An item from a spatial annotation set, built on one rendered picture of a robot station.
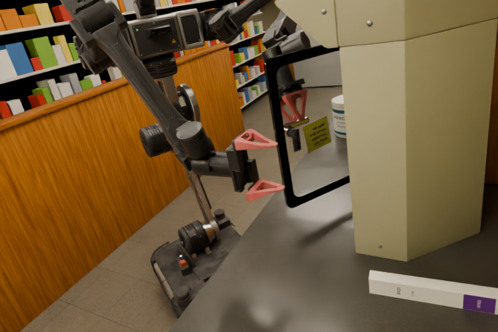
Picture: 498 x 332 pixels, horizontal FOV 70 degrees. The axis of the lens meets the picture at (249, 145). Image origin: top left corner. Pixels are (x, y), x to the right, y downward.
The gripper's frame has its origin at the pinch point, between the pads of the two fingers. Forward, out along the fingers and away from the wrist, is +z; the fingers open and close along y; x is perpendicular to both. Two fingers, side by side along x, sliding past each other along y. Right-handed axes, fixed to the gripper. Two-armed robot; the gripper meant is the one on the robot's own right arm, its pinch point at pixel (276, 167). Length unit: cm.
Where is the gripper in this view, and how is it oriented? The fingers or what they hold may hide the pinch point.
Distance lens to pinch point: 71.4
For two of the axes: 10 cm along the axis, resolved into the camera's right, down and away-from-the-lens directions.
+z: 8.7, 0.2, -4.9
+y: -1.8, -9.1, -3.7
